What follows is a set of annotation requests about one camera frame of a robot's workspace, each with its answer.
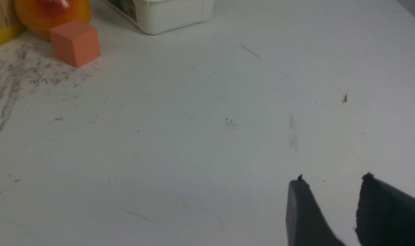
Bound orange yellow toy pear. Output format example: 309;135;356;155
14;0;92;40

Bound salmon pink foam cube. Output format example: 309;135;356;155
50;20;101;68

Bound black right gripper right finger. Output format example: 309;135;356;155
355;173;415;246

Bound bamboo steamer basket yellow rim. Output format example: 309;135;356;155
0;0;27;46

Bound green lidded white storage box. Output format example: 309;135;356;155
104;0;214;35

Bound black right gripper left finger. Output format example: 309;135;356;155
285;175;345;246

